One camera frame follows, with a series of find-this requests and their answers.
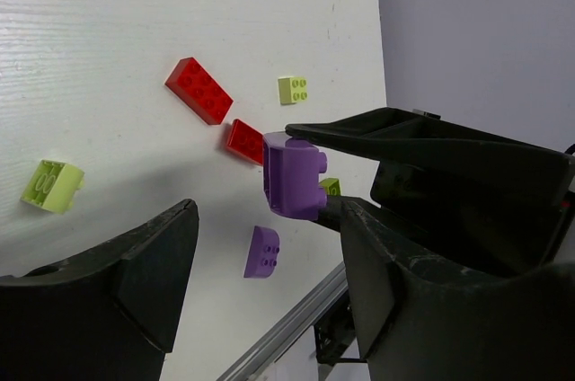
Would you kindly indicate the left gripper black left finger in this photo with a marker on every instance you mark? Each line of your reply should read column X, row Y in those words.
column 109, row 313

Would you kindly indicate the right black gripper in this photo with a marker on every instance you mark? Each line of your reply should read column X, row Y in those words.
column 486, row 201

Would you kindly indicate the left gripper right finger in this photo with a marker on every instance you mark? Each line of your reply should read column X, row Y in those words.
column 420, row 316

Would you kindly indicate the dark green lego brick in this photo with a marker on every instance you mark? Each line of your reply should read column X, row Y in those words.
column 331, row 186

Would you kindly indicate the light green lego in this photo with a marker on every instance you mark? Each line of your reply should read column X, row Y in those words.
column 292, row 90
column 53, row 186

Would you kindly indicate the red lego short brick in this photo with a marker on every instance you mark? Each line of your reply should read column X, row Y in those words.
column 245, row 141

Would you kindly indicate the purple flat lego brick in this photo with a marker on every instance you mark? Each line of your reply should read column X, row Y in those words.
column 263, row 254

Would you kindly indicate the red lego long brick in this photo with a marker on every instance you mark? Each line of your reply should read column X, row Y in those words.
column 199, row 91

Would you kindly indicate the aluminium table frame rail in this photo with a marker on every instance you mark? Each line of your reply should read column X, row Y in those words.
column 278, row 339

